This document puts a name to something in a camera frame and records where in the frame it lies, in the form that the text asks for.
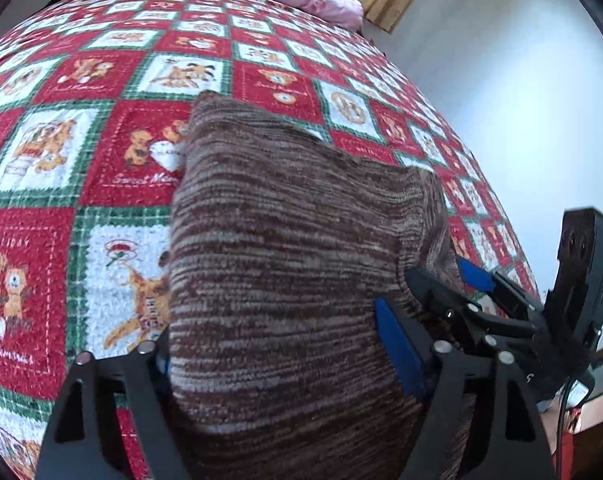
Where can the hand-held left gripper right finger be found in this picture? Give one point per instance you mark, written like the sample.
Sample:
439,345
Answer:
399,345

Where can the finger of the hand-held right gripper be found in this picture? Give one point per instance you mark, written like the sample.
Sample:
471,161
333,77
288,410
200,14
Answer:
474,272
451,305

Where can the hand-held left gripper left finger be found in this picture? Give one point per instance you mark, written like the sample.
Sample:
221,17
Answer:
146,375

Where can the brown knitted sweater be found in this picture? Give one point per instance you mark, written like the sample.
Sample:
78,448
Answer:
281,260

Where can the red printed blanket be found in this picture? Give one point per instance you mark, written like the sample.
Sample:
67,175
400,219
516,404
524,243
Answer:
81,160

